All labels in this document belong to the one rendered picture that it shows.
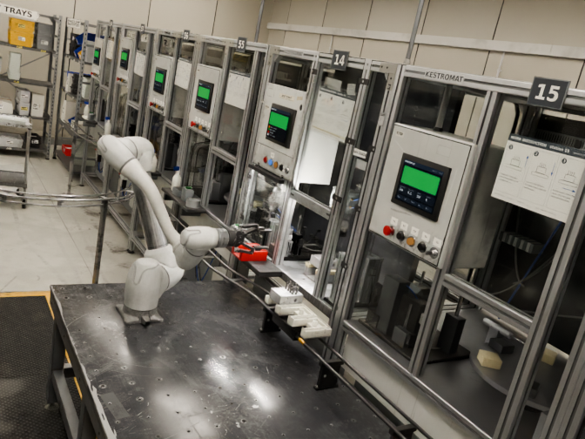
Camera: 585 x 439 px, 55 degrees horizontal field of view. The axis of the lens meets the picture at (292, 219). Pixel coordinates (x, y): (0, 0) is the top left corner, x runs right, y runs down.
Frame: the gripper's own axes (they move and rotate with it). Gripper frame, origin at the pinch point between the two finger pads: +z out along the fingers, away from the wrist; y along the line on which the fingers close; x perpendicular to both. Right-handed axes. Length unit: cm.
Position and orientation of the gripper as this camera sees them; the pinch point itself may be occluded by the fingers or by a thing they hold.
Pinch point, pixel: (264, 239)
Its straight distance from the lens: 270.4
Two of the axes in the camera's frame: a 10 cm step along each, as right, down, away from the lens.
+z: 8.4, 0.3, 5.4
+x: -5.0, -3.2, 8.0
